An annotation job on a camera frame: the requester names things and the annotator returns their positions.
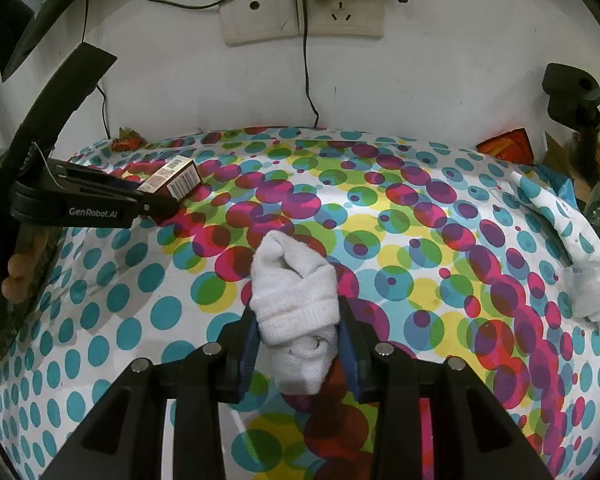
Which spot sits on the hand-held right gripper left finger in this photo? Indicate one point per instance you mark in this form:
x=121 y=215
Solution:
x=247 y=355

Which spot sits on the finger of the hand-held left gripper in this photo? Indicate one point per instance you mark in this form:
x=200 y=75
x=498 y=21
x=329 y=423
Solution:
x=157 y=207
x=100 y=177

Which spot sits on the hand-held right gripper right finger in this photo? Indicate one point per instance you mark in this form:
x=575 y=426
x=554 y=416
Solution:
x=352 y=355

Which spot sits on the small brown box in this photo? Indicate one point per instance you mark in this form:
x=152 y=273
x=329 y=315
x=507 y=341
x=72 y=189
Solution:
x=177 y=177

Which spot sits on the small white sock roll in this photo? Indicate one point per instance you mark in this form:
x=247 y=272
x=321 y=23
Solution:
x=295 y=300

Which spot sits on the person's left hand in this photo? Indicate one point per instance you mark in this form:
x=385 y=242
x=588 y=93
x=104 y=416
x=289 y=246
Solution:
x=22 y=265

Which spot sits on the orange foil wrapper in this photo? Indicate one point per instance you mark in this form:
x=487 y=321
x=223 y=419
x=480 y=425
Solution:
x=128 y=141

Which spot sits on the polka dot tablecloth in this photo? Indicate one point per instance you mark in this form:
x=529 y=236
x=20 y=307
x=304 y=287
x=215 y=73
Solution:
x=430 y=285

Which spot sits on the small white plastic bag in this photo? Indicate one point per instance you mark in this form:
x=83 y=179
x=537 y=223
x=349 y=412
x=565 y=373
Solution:
x=592 y=285

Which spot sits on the red snack packet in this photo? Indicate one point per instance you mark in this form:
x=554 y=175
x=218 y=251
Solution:
x=505 y=147

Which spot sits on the brown cardboard piece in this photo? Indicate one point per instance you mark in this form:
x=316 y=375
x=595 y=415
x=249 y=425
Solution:
x=560 y=160

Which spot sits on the black clamp stand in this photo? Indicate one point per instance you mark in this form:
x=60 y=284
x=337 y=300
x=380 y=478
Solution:
x=570 y=95

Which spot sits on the white wall socket plate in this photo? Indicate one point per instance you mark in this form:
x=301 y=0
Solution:
x=260 y=15

